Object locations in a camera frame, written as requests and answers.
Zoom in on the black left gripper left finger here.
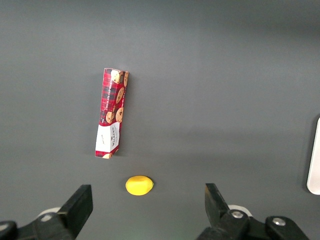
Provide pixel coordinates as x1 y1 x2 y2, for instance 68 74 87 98
0 184 94 240

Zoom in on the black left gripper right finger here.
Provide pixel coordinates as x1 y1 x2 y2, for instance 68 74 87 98
195 182 311 240

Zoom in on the beige plastic tray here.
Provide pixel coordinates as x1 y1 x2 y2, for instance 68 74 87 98
306 115 320 196

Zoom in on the yellow lemon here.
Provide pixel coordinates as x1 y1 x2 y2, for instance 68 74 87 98
124 174 155 197

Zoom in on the red tartan cookie box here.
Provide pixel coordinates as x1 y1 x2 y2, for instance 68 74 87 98
94 67 130 160

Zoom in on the dark grey table mat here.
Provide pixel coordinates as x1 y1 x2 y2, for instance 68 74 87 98
0 0 320 240

